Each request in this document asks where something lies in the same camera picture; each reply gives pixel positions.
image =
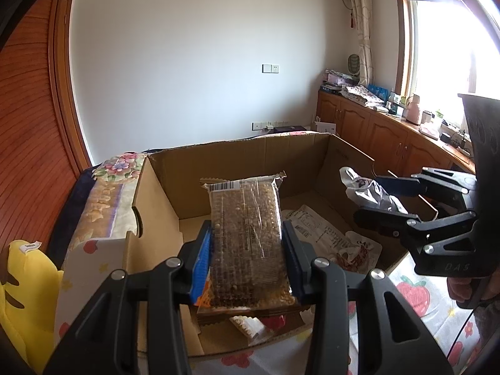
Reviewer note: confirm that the patterned curtain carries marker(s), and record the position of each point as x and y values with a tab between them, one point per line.
363	19

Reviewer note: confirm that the large orange snack packet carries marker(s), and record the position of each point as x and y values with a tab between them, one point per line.
204	299

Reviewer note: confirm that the wooden wardrobe door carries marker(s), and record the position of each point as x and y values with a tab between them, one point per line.
31	117

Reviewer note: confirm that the wooden framed window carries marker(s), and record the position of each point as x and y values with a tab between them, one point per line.
441	47

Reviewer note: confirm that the floral quilt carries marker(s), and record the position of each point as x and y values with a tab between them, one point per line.
113	187

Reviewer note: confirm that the yellow plush toy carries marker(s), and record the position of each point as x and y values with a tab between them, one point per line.
23	293

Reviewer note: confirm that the silver blue snack packet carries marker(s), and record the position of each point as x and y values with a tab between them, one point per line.
363	191

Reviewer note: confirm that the white strawberry print cloth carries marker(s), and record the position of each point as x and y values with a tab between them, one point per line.
422	312

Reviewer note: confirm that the beige snack bar packet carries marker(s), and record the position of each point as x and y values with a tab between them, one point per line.
246	326

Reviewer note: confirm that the dark blue blanket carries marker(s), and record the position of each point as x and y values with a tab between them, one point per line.
72	211

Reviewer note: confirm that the black flat box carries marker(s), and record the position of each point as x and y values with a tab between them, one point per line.
291	128

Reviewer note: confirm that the pink folded towel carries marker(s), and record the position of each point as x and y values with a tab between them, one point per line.
429	132

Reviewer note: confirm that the white router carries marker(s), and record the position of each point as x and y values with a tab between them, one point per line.
325	126

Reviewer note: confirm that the white wall switch plate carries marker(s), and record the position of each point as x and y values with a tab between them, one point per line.
271	68

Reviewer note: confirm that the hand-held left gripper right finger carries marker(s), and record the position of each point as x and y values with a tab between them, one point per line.
293	265

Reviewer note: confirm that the wooden cabinet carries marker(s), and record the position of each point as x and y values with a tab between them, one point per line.
382	136

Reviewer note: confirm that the stack of books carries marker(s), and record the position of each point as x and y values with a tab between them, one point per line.
336	82

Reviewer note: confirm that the brown flat snack packet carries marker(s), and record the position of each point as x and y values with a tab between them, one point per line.
250	314

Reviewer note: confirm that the brown cardboard box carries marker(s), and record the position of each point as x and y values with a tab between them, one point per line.
234	172

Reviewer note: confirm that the blue box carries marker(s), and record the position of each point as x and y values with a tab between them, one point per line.
379	91

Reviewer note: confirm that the large white snack packet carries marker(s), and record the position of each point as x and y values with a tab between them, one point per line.
312	224

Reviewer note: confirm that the red curtain tassel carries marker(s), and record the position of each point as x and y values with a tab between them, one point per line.
352	20

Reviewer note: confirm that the folded floral cloth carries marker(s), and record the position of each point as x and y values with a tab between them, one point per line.
361	94

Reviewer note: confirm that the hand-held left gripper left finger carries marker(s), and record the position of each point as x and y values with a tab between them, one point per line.
201	269

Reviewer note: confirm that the person's right hand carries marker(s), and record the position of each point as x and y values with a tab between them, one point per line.
461	291

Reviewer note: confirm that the clear packet of brown bars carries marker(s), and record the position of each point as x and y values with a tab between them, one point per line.
246	242

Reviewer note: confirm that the white wall socket strip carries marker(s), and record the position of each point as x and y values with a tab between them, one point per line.
265	125

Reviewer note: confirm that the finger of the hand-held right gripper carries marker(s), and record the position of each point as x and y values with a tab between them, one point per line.
379	218
394	185

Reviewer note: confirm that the pink kettle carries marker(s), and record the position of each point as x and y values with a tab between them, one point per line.
414	110

